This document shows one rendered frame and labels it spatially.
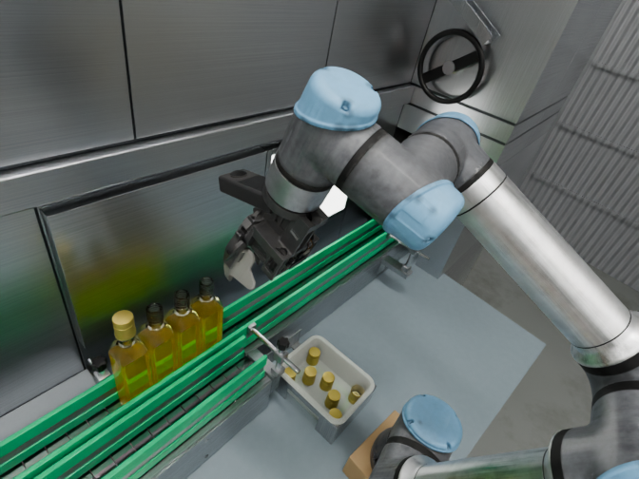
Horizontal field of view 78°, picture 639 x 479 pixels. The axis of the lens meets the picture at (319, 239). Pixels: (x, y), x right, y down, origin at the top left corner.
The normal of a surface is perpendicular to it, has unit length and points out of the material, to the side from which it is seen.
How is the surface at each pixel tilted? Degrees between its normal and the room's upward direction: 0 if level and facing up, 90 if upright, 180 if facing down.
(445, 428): 4
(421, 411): 4
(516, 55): 90
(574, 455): 68
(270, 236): 19
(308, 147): 95
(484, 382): 0
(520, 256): 89
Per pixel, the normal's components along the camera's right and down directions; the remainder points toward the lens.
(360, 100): 0.38, -0.57
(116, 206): 0.74, 0.51
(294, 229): -0.65, 0.40
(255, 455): 0.18, -0.77
